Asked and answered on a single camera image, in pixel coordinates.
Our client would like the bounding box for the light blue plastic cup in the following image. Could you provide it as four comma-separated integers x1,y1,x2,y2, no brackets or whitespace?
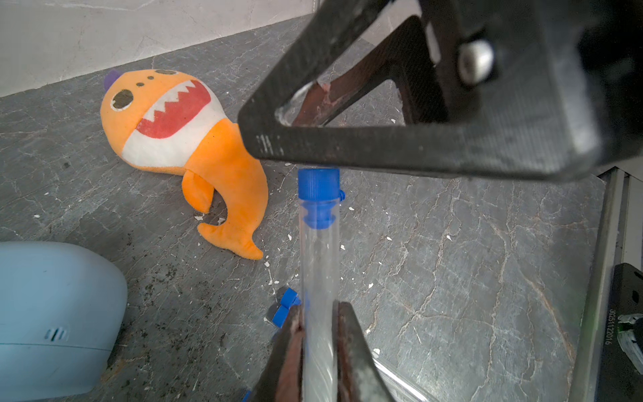
1,241,127,401

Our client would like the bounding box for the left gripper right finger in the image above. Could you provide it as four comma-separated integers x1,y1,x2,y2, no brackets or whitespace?
337,301,395,402

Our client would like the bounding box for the test tube with blue stopper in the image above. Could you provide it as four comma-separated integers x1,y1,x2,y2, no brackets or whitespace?
372,348,436,402

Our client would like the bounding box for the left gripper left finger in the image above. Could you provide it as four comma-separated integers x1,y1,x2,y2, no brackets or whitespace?
248,306,305,402

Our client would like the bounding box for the orange shark plush toy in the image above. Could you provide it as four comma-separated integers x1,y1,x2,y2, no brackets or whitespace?
100,70,269,260

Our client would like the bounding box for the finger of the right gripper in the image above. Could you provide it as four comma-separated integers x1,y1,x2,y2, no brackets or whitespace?
239,1,580,181
293,15,447,126

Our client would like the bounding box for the clear test tube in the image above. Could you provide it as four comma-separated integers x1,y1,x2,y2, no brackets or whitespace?
298,169,343,401
271,287,301,328

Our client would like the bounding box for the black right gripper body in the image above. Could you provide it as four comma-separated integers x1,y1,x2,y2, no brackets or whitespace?
419,1,642,176

